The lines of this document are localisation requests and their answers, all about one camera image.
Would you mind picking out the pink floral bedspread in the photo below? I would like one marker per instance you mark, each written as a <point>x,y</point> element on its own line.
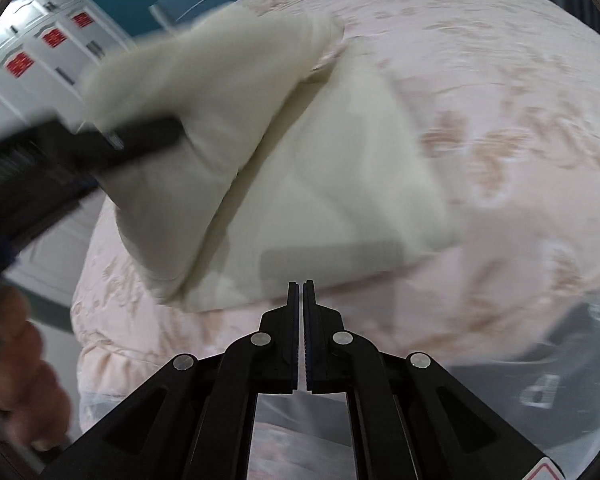
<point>504,96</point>

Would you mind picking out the white wardrobe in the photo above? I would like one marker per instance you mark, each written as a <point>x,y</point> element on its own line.
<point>45,48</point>

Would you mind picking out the cream quilted jacket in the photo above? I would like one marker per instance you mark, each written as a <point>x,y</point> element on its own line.
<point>297,161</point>

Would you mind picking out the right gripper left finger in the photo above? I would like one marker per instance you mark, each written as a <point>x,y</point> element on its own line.
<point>194,418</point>

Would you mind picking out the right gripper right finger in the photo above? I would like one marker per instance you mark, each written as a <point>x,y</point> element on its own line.
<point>409,417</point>

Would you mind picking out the left hand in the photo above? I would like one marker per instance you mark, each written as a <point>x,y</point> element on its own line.
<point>37,408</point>

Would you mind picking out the clear plastic storage bag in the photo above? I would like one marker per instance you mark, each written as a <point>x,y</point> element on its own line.
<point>550,395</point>

